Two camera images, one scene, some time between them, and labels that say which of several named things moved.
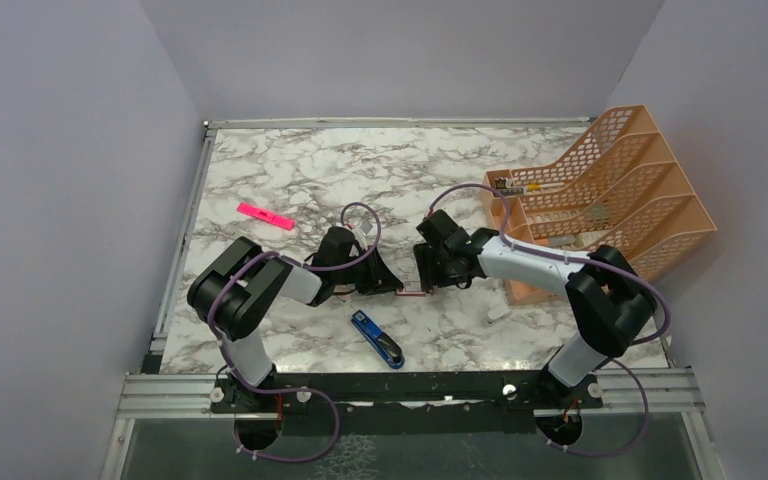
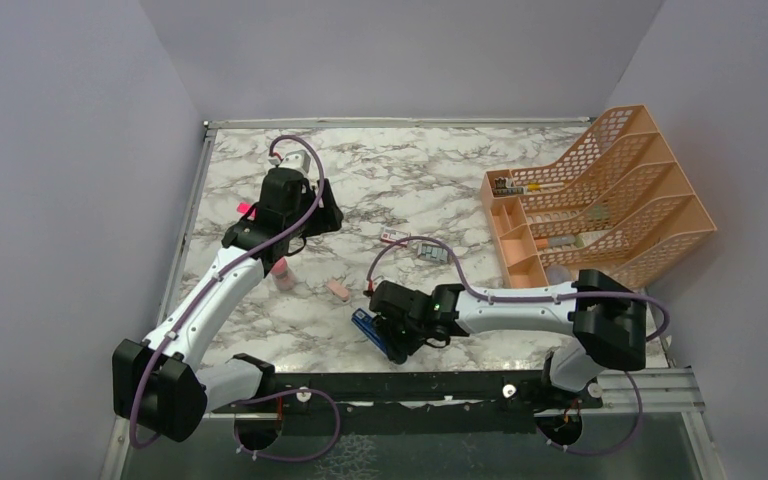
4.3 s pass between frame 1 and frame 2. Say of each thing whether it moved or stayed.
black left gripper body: moved
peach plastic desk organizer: stayed
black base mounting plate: stayed
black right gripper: moved
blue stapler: stayed
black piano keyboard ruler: stayed
